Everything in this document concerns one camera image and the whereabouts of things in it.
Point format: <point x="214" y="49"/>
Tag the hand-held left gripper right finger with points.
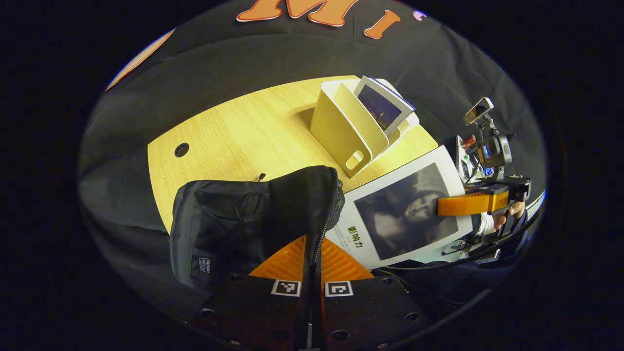
<point x="370" y="312"/>

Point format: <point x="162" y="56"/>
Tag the black schoolbag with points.
<point x="234" y="219"/>

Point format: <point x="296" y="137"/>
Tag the blue-edged book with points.
<point x="382" y="107"/>

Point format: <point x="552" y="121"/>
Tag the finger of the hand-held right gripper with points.
<point x="468" y="204"/>

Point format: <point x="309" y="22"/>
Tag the white bookshelf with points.
<point x="336" y="131"/>

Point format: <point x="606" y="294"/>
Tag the portrait cover book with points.
<point x="390" y="214"/>

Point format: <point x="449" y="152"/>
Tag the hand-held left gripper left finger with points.
<point x="263" y="312"/>

